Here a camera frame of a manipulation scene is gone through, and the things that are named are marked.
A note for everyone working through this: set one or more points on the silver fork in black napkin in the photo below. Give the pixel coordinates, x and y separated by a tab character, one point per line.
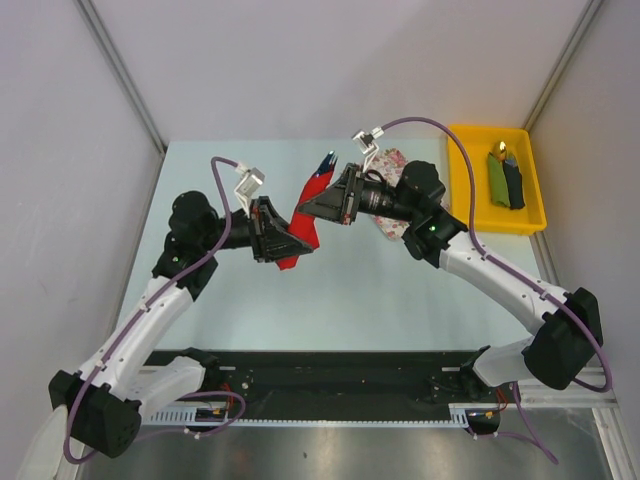
511	160

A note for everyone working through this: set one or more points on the green rolled napkin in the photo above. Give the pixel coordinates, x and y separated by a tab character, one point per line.
497	182

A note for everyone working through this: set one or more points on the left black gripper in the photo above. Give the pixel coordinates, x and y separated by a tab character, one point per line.
271	237

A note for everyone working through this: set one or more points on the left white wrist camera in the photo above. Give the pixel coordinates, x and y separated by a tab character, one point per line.
251	179

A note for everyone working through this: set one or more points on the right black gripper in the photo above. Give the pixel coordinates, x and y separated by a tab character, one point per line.
337	202

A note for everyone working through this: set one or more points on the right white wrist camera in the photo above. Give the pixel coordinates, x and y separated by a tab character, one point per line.
366	141

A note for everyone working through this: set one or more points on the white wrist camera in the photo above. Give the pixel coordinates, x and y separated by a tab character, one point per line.
251	179
366	141

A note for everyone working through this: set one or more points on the left aluminium frame post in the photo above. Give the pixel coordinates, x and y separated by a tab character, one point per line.
99	31

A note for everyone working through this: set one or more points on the floral cloth mat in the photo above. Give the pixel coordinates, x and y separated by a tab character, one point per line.
388	166

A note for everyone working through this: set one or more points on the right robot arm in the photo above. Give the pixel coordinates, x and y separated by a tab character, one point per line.
564	327

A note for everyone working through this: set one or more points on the yellow plastic tray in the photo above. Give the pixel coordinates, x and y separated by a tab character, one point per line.
472	182

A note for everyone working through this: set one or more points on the aluminium frame post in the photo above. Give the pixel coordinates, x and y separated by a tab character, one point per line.
99	31
586	20

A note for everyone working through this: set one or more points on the white cable duct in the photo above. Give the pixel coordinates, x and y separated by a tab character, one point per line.
193	416

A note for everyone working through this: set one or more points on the black rolled napkin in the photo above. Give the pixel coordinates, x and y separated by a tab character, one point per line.
514	184

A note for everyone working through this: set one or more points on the right aluminium frame post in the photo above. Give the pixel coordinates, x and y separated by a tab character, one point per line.
586	20

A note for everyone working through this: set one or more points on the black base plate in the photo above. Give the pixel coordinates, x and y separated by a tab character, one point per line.
351	387

